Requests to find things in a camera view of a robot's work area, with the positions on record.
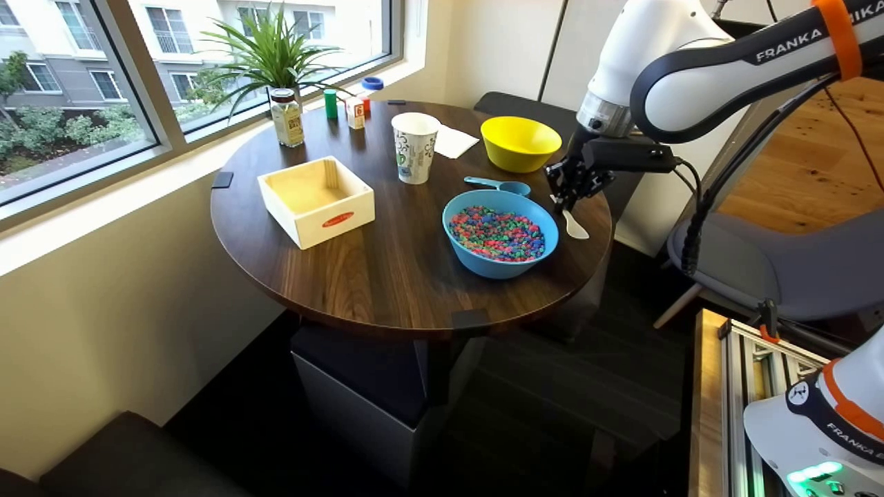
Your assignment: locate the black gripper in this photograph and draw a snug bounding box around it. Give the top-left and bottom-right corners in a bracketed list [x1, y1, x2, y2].
[544, 137, 677, 210]

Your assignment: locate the white plastic spoon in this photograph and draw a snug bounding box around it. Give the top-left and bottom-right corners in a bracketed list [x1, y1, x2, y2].
[562, 210, 591, 239]

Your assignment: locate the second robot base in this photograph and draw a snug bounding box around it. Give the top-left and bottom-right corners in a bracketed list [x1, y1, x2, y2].
[743, 332, 884, 497]

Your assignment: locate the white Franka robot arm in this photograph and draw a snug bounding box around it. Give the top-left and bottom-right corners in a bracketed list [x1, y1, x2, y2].
[548, 0, 884, 210]

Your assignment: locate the yellow plastic bowl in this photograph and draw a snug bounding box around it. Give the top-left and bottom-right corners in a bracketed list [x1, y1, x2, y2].
[481, 116, 562, 173]

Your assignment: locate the blue bowl with beads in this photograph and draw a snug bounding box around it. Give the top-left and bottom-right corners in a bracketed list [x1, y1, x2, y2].
[439, 191, 562, 279]

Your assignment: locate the small teal measuring scoop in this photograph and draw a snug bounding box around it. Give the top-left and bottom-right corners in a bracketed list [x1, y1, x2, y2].
[465, 177, 530, 195]

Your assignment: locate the white paper napkin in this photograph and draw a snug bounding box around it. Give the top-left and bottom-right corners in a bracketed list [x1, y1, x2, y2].
[434, 123, 479, 159]

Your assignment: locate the patterned paper cup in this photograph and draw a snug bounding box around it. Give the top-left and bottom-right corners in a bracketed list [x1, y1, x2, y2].
[394, 112, 439, 185]

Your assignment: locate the round wooden table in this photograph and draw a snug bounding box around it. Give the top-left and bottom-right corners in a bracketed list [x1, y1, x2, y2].
[211, 101, 615, 336]

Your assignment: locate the blue round lid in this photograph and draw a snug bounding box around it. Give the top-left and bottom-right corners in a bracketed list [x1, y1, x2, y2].
[362, 78, 385, 90]

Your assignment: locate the white cube block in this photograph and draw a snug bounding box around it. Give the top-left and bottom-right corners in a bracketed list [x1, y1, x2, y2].
[347, 96, 369, 129]

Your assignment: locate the grey armchair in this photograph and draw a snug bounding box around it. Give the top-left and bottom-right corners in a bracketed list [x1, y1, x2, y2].
[689, 210, 884, 319]

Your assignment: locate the green block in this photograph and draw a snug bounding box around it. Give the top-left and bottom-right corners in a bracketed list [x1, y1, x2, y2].
[323, 87, 337, 122]

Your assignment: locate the white wooden box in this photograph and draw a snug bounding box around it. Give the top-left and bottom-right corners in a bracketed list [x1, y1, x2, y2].
[258, 154, 376, 252]

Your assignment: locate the glass jar with lid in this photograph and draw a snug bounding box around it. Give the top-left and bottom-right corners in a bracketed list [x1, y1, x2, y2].
[269, 87, 304, 149]

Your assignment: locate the grey cabinet under table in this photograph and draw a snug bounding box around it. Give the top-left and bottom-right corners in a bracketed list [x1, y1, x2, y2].
[290, 322, 487, 489]

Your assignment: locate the potted green plant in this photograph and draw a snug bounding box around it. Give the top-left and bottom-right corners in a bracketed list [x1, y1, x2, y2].
[193, 5, 327, 109]

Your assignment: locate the small black square object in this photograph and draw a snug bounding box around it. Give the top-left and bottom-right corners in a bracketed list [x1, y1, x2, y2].
[211, 172, 235, 191]

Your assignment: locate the black bench seat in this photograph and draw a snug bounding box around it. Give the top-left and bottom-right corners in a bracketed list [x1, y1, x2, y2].
[0, 412, 253, 497]

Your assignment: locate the aluminium rail frame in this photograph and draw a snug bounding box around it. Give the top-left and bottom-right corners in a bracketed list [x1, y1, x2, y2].
[689, 308, 823, 497]

